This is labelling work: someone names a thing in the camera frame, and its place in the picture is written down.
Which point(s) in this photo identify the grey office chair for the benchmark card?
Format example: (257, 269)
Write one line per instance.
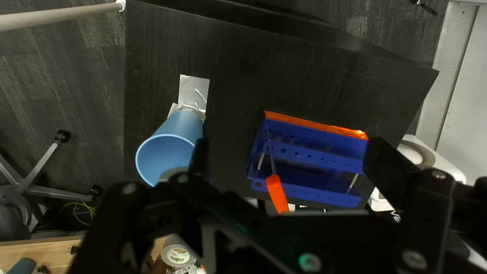
(17, 207)

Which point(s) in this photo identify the blue plastic cup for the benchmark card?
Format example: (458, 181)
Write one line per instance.
(170, 146)

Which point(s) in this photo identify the grey metal rod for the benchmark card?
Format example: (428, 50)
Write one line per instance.
(18, 20)

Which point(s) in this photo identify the blue orange tool holder rack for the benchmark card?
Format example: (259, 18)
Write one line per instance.
(315, 161)

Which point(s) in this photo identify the white paper roll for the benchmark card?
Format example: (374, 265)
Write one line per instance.
(422, 155)

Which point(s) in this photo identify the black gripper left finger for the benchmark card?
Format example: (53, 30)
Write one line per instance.
(211, 224)

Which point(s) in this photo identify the orange handled screwdriver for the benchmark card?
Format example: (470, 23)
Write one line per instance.
(277, 193)

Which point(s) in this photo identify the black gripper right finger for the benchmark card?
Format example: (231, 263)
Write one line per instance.
(435, 225)

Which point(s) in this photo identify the steel bit in rack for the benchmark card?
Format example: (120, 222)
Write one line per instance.
(353, 181)
(260, 158)

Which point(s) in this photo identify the wooden board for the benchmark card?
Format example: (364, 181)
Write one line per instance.
(53, 253)

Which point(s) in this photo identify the silver tape patch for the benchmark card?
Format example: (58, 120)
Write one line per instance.
(192, 93)

